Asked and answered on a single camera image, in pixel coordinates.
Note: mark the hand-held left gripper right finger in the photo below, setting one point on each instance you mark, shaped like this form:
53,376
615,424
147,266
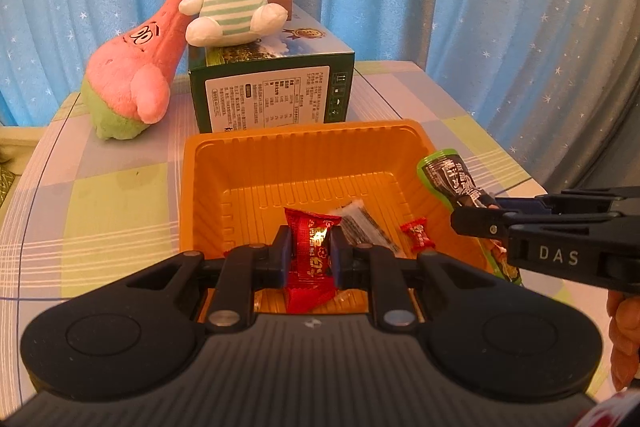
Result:
336,257

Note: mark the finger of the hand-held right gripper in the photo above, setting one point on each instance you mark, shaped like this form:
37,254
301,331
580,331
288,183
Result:
475,223
575,202

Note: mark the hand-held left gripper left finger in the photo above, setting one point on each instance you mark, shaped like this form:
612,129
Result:
285,252

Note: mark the red foil snack packet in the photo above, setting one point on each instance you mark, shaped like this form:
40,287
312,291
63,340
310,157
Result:
310,257

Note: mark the green snack stick packet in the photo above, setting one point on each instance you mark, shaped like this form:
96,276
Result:
450,177

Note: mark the small red candy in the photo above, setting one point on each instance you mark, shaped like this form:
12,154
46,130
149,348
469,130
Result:
419,234

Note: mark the orange plastic tray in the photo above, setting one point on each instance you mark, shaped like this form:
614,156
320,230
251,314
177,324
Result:
300,157

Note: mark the person's right hand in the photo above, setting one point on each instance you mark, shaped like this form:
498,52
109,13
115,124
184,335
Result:
622,337

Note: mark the clear black snack packet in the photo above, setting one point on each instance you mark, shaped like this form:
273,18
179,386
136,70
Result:
362,222

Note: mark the red white sleeve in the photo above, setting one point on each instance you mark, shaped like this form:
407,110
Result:
607,414

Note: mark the green cardboard box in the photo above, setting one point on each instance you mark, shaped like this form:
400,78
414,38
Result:
270,99

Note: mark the pink starfish plush toy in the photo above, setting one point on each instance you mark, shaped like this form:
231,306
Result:
130,77

